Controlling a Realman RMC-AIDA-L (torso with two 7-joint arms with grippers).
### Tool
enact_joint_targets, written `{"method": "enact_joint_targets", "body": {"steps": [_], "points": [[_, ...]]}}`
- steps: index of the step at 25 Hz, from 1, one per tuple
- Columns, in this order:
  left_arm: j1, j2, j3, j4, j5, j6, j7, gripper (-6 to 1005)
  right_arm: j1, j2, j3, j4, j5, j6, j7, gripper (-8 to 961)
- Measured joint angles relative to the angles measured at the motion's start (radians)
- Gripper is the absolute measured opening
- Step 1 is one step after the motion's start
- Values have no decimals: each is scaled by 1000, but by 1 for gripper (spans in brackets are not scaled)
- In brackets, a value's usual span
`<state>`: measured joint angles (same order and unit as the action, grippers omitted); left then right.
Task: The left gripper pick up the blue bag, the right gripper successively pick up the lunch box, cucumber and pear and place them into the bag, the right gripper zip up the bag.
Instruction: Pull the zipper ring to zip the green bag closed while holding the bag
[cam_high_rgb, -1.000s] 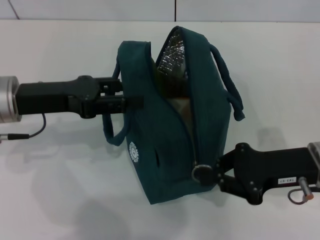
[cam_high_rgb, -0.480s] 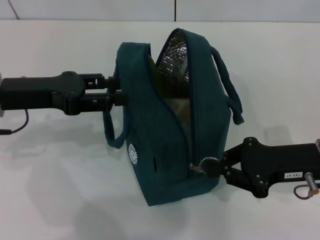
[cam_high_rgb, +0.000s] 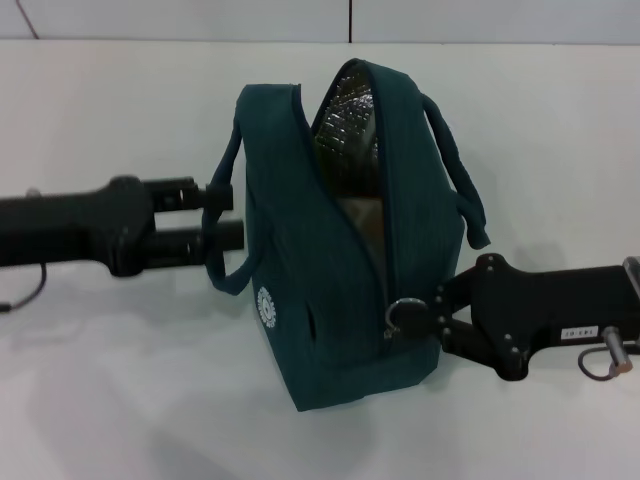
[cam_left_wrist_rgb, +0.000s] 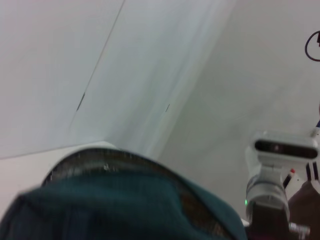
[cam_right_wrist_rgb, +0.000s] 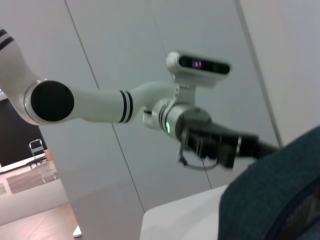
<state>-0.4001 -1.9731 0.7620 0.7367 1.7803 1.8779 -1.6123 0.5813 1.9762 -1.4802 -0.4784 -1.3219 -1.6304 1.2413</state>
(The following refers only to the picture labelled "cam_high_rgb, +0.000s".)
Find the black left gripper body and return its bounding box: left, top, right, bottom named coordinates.
left=0, top=174, right=157, bottom=279

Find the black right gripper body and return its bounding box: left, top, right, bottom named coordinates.
left=468, top=252, right=640, bottom=382

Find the teal insulated lunch bag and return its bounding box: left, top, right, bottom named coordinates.
left=206, top=58, right=492, bottom=412

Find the left arm cable with plug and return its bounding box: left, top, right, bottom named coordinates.
left=0, top=264, right=49, bottom=314

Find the arm cable with plug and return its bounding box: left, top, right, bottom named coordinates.
left=0, top=264, right=49, bottom=314
left=577, top=327, right=640, bottom=380

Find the right arm cable with plug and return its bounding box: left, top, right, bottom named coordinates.
left=577, top=327, right=640, bottom=380

